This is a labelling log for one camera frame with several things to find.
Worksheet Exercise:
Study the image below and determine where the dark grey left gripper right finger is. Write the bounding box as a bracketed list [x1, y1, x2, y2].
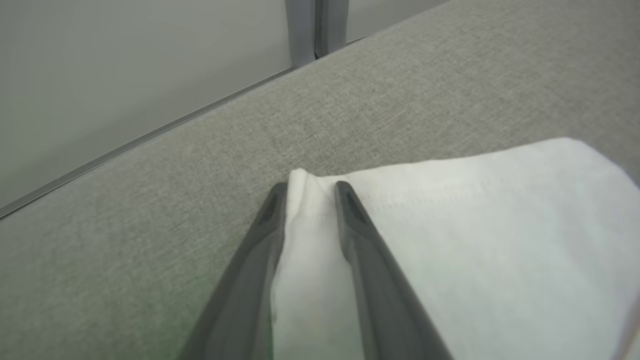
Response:
[335, 181, 454, 360]

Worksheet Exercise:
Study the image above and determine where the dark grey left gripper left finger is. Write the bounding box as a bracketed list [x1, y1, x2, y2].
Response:
[177, 182, 289, 360]

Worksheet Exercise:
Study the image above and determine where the grey metal partition post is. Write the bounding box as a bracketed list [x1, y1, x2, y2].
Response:
[284, 0, 350, 69]

